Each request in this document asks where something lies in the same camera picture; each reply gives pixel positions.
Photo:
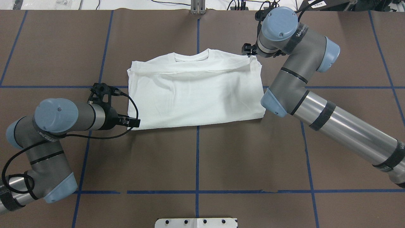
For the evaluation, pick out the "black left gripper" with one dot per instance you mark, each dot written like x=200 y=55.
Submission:
x=111 y=117

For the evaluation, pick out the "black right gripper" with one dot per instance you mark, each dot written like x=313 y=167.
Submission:
x=248 y=48

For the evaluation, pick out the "white printed t-shirt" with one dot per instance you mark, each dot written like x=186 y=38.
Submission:
x=211 y=87

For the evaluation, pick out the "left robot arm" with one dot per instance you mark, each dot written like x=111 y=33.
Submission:
x=40 y=169

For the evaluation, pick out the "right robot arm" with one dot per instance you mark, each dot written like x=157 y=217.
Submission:
x=334 y=79

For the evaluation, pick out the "clear plastic sheet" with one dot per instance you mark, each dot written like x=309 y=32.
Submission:
x=47 y=5

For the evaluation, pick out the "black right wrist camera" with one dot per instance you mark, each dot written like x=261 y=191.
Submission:
x=260 y=15

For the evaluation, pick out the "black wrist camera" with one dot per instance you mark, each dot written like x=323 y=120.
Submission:
x=260 y=15
x=101 y=94

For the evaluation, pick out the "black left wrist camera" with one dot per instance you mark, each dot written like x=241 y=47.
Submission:
x=101 y=94

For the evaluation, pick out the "aluminium frame post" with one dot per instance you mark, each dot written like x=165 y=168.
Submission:
x=197 y=7

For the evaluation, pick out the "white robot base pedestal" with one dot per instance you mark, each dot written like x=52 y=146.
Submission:
x=197 y=223

